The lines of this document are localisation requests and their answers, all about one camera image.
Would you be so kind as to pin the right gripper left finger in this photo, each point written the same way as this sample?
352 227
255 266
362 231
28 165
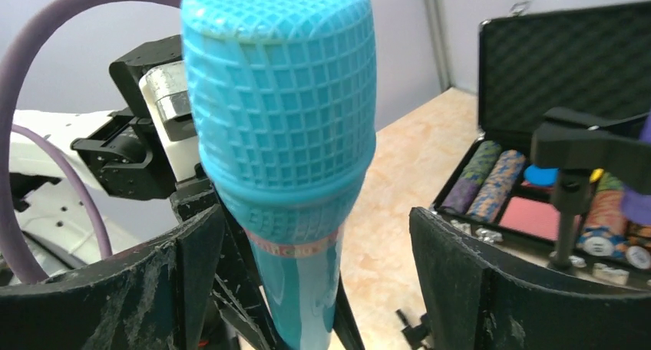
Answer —
152 296

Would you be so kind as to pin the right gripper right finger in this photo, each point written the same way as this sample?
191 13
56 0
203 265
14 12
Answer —
480 297

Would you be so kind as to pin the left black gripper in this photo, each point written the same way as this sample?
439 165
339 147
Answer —
148 150

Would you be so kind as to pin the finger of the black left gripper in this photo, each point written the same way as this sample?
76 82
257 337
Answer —
272 302

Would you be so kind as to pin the light blue microphone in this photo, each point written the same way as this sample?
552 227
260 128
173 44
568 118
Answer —
283 97

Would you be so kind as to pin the black round base mic stand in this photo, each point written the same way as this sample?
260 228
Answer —
576 144

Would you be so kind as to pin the black tripod mic stand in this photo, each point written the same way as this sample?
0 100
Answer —
417 336

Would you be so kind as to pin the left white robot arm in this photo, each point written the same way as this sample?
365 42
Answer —
52 217

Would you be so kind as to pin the green blue chip row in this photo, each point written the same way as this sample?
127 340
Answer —
472 177

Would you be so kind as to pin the red card deck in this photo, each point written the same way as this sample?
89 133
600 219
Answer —
531 217

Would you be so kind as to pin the blue orange chip row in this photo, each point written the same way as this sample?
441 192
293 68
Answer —
497 186

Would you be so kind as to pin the blue dealer button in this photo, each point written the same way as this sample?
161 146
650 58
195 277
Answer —
540 177

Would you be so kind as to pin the green red chip row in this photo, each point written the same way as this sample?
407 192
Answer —
604 228

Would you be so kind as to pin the orange black chip row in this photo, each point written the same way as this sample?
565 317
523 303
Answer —
638 245

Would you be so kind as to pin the yellow big blind button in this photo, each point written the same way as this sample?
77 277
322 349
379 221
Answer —
596 175

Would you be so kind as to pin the black poker chip case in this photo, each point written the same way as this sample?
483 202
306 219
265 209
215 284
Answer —
593 60

